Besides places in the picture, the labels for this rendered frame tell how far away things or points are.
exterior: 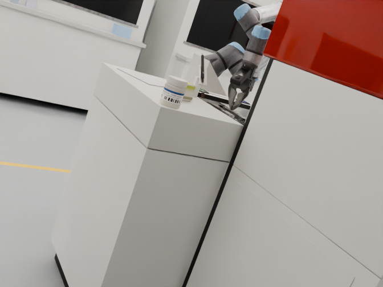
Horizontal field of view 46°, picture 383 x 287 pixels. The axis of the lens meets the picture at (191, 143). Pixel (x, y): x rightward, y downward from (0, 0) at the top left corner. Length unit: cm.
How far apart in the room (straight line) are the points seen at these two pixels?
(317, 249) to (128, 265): 70
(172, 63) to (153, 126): 382
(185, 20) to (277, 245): 404
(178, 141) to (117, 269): 52
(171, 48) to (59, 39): 136
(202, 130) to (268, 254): 47
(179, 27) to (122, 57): 85
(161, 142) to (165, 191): 19
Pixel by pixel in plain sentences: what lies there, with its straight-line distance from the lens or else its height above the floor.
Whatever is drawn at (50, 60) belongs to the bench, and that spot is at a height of 49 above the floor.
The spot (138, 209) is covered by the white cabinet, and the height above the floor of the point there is 59.
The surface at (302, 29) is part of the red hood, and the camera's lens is 154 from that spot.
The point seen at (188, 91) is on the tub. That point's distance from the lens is 170.
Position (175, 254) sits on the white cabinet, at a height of 42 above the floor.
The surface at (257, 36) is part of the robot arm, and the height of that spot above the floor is 128.
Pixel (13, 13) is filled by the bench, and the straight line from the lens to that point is 447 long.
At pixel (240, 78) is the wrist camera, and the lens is 184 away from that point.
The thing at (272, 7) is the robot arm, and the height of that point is 143.
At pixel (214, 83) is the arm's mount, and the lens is 247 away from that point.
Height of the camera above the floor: 123
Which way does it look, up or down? 14 degrees down
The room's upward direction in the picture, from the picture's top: 20 degrees clockwise
